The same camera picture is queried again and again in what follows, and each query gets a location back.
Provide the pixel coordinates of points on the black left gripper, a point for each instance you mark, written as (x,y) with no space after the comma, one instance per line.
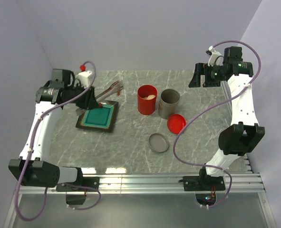
(90,102)

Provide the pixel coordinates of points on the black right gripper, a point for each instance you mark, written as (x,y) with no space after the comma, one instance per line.
(196,80)

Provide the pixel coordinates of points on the steel serving tongs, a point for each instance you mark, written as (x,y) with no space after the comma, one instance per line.
(115,88)

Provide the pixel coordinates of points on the steamed bun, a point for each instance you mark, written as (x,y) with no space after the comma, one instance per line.
(150,97)

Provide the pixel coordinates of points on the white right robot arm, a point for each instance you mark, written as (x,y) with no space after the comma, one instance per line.
(244,132)

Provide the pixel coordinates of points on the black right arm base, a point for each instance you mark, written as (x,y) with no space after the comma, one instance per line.
(203,183)

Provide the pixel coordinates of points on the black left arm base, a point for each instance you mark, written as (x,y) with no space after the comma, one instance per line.
(77,187)

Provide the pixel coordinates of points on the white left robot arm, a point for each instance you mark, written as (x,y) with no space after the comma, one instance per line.
(32,167)

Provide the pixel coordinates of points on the teal square plate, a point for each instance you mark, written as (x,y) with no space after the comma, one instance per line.
(102,119)

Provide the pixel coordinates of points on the grey cylindrical canister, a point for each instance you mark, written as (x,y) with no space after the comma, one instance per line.
(168,103)

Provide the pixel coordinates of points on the red round lid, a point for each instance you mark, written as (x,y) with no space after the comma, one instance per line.
(176,123)

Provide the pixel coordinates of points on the red cylindrical canister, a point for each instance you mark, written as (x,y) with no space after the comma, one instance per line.
(146,107)

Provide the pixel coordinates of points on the grey round lid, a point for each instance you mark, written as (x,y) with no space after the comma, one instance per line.
(158,142)

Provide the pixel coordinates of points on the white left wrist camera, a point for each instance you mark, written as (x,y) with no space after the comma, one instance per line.
(85,76)

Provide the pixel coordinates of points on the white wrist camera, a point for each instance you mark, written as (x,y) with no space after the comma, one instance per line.
(85,76)
(215,57)

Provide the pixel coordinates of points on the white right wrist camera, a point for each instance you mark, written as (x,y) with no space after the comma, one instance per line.
(215,57)

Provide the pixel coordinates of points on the aluminium rail frame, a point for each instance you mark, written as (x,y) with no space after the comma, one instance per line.
(140,188)

